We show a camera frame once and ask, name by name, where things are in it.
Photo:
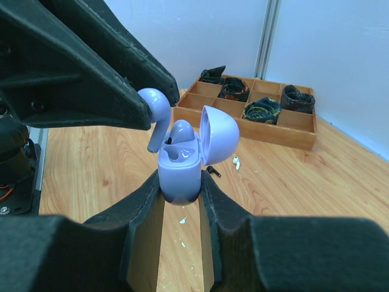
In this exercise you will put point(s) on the wooden compartment tray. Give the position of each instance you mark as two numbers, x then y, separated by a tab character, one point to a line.
293	129

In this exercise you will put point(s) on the black yellow rolled tie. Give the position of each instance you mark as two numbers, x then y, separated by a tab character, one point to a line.
265	110

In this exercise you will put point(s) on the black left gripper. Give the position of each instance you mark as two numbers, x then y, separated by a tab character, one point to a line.
51	78

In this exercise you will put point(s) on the black dotted rolled tie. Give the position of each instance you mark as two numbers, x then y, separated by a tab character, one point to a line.
293	99

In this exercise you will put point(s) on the black orange rolled tie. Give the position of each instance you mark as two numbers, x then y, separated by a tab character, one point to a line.
234	89

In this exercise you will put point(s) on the purple earbud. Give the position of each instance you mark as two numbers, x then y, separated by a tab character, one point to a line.
181	131
160	115

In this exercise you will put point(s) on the dark green rolled tie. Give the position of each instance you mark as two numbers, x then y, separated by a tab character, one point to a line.
213	75

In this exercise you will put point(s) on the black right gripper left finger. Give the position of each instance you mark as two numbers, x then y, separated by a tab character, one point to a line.
115	250

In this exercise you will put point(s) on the black earbud left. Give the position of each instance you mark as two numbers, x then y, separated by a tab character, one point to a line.
211	170

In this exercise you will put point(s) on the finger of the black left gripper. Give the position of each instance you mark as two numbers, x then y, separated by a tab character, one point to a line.
96	24

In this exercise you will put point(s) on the white earbud upper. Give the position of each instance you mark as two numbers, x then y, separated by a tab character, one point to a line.
237	163

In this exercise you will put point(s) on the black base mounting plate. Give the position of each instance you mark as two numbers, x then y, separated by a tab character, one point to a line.
23	198

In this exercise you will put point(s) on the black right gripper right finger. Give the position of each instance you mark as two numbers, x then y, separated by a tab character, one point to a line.
244	252

